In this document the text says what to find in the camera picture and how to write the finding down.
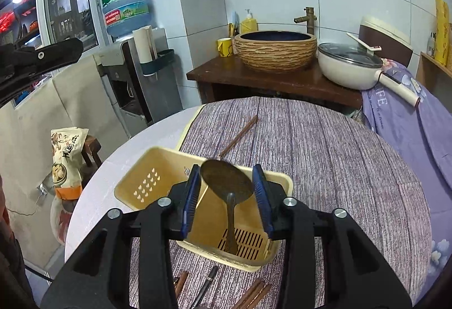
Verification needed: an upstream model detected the cream plastic utensil holder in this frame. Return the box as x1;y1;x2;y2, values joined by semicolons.
114;147;281;272

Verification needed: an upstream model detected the large dark metal spoon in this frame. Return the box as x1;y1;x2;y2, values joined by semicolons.
201;159;254;255

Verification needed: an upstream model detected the snack bag on stool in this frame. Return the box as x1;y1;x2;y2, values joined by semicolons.
50;127;89;245

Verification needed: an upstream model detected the brown wooden chopstick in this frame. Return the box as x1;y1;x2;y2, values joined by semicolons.
243;282;272;309
232;279;264;309

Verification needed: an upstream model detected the small silver spoon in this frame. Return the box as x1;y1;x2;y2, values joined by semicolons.
190;265;218;309

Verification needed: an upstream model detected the grey water dispenser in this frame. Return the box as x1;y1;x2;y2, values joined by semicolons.
95;28;182;137

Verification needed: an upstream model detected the blue water jug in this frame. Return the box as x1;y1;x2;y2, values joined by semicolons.
101;0;152;39

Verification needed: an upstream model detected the purple floral cloth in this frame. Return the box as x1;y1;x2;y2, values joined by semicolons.
362;59;451;296

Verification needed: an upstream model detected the yellow mug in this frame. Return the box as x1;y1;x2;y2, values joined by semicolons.
216;37;234;58

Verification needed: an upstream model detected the dark wooden counter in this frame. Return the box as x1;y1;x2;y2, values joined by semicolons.
186;56;362;111

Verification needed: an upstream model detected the white pan glass lid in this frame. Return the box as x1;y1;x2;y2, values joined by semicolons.
317;33;421;108

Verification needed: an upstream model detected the yellow soap dispenser bottle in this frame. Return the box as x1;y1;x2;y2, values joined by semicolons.
240;9;258;34

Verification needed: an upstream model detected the white brown rice cooker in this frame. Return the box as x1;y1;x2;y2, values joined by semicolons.
358;16;413;67

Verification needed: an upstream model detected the yellow box on shelf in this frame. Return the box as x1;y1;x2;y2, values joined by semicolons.
434;0;450;66

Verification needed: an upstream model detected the woven pattern basin sink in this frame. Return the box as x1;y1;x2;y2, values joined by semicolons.
234;30;317;73

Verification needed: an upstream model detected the brass faucet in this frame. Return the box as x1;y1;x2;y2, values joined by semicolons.
294;7;317;35

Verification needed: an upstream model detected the silver spoon wooden handle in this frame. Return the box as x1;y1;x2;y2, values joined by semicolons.
174;271;189;298

